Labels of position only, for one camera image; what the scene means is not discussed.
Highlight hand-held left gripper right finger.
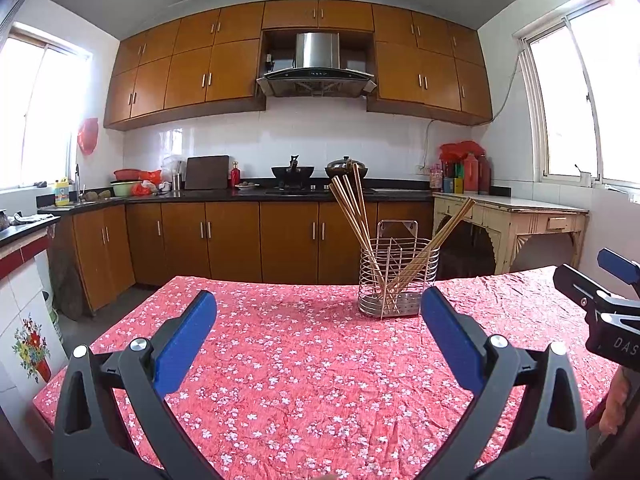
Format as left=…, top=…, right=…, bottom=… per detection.
left=420, top=286, right=587, bottom=480

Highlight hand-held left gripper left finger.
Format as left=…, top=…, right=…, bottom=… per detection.
left=51, top=289, right=218, bottom=480

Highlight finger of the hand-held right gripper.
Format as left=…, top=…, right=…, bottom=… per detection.
left=597, top=248, right=640, bottom=286
left=552, top=263, right=640, bottom=314

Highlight metal wire chopstick holder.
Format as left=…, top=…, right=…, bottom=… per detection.
left=358, top=220, right=441, bottom=319

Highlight person's right hand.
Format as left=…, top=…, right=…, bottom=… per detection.
left=599, top=364, right=640, bottom=436

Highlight cream wooden side table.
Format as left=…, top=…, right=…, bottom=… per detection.
left=431, top=191, right=591, bottom=276

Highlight wooden base cabinets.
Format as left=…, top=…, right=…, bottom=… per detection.
left=50, top=200, right=435, bottom=318

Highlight red floral tablecloth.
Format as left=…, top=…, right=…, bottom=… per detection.
left=32, top=265, right=640, bottom=480

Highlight white green bucket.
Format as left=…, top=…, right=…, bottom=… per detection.
left=42, top=290, right=63, bottom=346

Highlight tall red bottle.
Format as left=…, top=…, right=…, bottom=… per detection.
left=464, top=152, right=480, bottom=195

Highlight black stone countertop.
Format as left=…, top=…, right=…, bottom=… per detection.
left=37, top=186, right=435, bottom=217

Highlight colourful boxes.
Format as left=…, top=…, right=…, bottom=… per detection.
left=442, top=162, right=466, bottom=194

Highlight large barred window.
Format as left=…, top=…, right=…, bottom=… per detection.
left=512, top=0, right=640, bottom=191

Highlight orange plastic bag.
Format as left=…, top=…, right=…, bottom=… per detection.
left=131, top=171, right=163, bottom=197

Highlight dark cutting board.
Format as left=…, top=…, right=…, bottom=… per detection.
left=185, top=155, right=230, bottom=191

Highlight red bag over bottles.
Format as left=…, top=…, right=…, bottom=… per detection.
left=440, top=141, right=487, bottom=161

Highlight clear plastic bag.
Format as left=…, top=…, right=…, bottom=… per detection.
left=161, top=156, right=187, bottom=181

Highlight black gas stove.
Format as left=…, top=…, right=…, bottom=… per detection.
left=262, top=185, right=378, bottom=196

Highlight grey dish cloth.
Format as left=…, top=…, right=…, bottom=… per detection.
left=12, top=211, right=56, bottom=226

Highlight red hanging plastic bag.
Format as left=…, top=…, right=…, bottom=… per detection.
left=77, top=118, right=99, bottom=156

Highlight steel range hood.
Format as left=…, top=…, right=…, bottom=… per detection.
left=256, top=32, right=377, bottom=98

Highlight wall power cable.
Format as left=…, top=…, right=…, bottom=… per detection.
left=425, top=57, right=523, bottom=171

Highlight black wok with handle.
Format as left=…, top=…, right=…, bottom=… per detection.
left=271, top=155, right=316, bottom=181

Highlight short wooden wall cabinet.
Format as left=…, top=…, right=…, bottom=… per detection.
left=261, top=0, right=375, bottom=32

